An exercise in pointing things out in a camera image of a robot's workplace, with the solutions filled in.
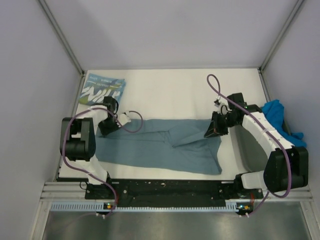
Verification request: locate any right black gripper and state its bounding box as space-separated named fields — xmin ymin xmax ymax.
xmin=204 ymin=111 xmax=239 ymax=138

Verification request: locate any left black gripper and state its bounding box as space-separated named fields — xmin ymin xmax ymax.
xmin=97 ymin=116 xmax=121 ymax=137

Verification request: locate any grey-blue t shirt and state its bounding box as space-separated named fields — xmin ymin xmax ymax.
xmin=95 ymin=119 xmax=222 ymax=175

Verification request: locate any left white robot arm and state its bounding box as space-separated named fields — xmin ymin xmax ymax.
xmin=59 ymin=96 xmax=120 ymax=199

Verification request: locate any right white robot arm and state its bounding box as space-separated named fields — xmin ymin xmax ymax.
xmin=204 ymin=93 xmax=309 ymax=198

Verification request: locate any folded printed blue t shirt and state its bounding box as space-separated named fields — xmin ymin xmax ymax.
xmin=78 ymin=73 xmax=126 ymax=106

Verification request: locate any grey plastic bin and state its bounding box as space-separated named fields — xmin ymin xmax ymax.
xmin=232 ymin=106 xmax=293 ymax=173

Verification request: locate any bright blue t shirt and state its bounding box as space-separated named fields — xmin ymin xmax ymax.
xmin=261 ymin=99 xmax=307 ymax=148

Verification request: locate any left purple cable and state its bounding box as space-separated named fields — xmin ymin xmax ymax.
xmin=63 ymin=110 xmax=145 ymax=218

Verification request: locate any purple cable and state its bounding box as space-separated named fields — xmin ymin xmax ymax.
xmin=63 ymin=110 xmax=145 ymax=218
xmin=206 ymin=74 xmax=293 ymax=218

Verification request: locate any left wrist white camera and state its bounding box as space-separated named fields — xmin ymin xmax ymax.
xmin=117 ymin=112 xmax=131 ymax=126

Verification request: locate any wrist white camera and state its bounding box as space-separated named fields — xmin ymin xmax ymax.
xmin=117 ymin=112 xmax=131 ymax=126
xmin=214 ymin=95 xmax=231 ymax=115

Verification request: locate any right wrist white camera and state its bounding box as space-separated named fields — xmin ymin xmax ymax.
xmin=214 ymin=95 xmax=231 ymax=115

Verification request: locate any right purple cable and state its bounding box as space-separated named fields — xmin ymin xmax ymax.
xmin=206 ymin=74 xmax=293 ymax=218

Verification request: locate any left aluminium frame post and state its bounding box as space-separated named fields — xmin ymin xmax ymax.
xmin=36 ymin=0 xmax=85 ymax=76

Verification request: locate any aluminium frame post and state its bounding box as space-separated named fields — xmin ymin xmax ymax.
xmin=36 ymin=0 xmax=85 ymax=76
xmin=258 ymin=0 xmax=307 ymax=73

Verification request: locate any right aluminium frame post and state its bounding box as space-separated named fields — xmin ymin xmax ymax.
xmin=258 ymin=0 xmax=307 ymax=73

